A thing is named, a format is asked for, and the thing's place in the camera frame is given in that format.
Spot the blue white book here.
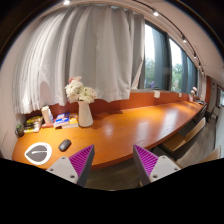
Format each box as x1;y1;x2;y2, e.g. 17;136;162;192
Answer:
54;112;70;127

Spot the white paper note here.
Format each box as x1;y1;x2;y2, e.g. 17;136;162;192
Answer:
154;91;160;99

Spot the white flower bouquet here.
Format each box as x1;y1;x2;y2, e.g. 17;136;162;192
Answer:
65;76;97;104

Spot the wooden bench seat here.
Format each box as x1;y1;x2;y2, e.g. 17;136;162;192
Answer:
159;118;206;160

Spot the white ceramic vase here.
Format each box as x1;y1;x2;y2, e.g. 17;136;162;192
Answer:
78;101;93;127

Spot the white curtain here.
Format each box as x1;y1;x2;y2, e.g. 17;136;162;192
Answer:
13;5;145;114

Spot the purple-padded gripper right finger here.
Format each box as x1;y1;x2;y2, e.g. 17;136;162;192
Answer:
133;145;180;186

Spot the yellow green book stack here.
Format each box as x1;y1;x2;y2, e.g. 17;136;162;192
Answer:
24;116;43;133

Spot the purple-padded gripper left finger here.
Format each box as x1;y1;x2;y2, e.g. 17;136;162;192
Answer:
47;145;95;187

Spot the dark grey computer mouse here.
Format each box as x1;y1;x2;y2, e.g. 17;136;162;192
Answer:
58;139;71;152

